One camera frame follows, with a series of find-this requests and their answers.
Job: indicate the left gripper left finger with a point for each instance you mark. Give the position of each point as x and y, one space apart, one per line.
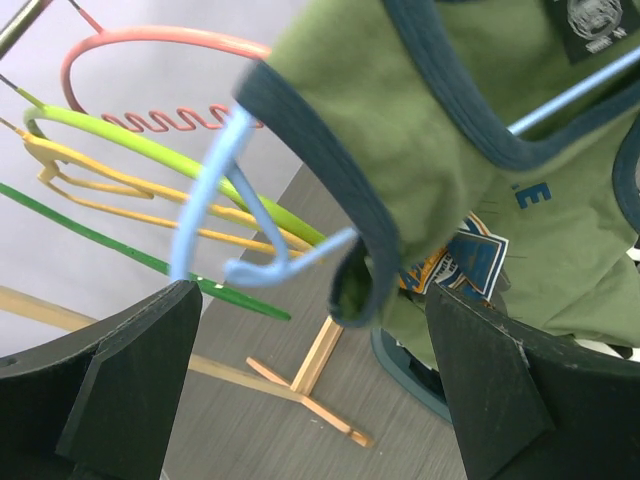
100 403

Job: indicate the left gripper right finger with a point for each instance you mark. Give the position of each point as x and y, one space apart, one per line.
528 405

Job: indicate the green velvet hanger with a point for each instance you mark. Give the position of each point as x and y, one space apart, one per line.
207 286

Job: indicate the orange yellow hanger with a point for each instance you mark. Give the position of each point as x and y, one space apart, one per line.
49 154

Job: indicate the neon yellow hanger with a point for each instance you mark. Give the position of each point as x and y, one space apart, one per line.
154 151

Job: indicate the olive green tank top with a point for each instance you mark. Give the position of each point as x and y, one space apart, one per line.
403 111

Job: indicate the blue plastic tub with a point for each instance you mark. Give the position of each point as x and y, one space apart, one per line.
408 372

